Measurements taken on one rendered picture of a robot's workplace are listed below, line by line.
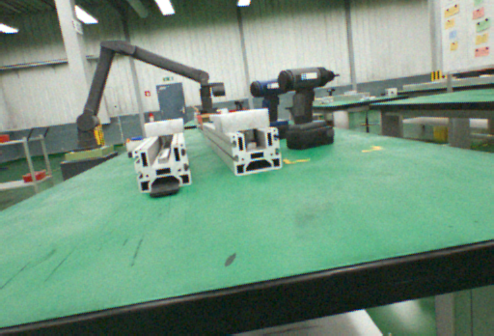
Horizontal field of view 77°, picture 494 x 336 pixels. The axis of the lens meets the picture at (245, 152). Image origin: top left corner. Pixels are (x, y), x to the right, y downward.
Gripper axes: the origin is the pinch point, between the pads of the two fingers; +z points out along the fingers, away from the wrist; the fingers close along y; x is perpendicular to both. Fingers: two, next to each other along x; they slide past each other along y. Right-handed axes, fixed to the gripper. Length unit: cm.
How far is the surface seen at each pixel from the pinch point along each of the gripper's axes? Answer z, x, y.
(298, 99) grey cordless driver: -8, -79, 16
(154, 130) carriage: -5, -65, -23
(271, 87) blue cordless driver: -13, -53, 18
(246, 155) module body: 2, -98, -4
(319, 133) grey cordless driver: 2, -80, 21
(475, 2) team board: -77, 105, 289
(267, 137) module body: -1, -95, 2
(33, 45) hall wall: -322, 1146, -467
